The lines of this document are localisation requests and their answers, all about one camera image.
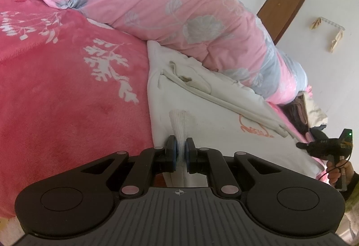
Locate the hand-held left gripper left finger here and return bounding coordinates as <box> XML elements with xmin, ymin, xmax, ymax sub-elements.
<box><xmin>80</xmin><ymin>135</ymin><xmax>178</xmax><ymax>198</ymax></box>

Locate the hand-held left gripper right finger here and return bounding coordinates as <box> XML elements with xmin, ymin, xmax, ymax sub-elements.
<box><xmin>185</xmin><ymin>137</ymin><xmax>282</xmax><ymax>198</ymax></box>

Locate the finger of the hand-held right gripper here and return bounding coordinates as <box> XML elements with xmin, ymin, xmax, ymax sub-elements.
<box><xmin>297</xmin><ymin>146</ymin><xmax>328</xmax><ymax>157</ymax></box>
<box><xmin>296</xmin><ymin>128</ymin><xmax>328</xmax><ymax>148</ymax></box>

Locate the white garment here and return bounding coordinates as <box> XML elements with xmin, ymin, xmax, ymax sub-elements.
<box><xmin>147</xmin><ymin>40</ymin><xmax>323</xmax><ymax>180</ymax></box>

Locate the person's right forearm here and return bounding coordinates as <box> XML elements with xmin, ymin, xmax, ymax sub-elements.
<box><xmin>344</xmin><ymin>169</ymin><xmax>359</xmax><ymax>214</ymax></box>

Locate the person's right hand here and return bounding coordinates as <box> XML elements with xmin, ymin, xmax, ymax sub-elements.
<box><xmin>327</xmin><ymin>160</ymin><xmax>355</xmax><ymax>187</ymax></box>

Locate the beige garment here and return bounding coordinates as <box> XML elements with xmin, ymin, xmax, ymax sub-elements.
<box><xmin>304</xmin><ymin>91</ymin><xmax>328</xmax><ymax>128</ymax></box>

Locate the dark garment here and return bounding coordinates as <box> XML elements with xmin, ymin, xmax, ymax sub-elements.
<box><xmin>280</xmin><ymin>94</ymin><xmax>309</xmax><ymax>132</ymax></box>

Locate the brown wooden door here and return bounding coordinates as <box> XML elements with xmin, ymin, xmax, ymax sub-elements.
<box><xmin>256</xmin><ymin>0</ymin><xmax>308</xmax><ymax>46</ymax></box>

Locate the pink floral bed blanket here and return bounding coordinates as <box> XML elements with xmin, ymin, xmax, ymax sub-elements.
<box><xmin>0</xmin><ymin>0</ymin><xmax>323</xmax><ymax>220</ymax></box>

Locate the pink grey floral quilt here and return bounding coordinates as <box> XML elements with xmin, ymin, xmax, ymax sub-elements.
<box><xmin>15</xmin><ymin>0</ymin><xmax>308</xmax><ymax>106</ymax></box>

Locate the black cable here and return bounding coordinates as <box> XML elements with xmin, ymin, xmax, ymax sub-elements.
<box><xmin>317</xmin><ymin>160</ymin><xmax>350</xmax><ymax>180</ymax></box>

